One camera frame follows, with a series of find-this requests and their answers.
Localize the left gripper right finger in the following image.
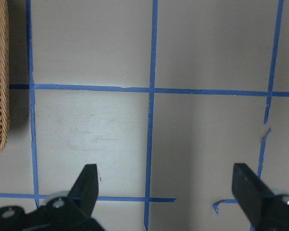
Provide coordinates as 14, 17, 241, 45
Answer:
232, 163, 289, 231

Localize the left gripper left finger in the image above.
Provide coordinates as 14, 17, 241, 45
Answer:
0, 164, 104, 231

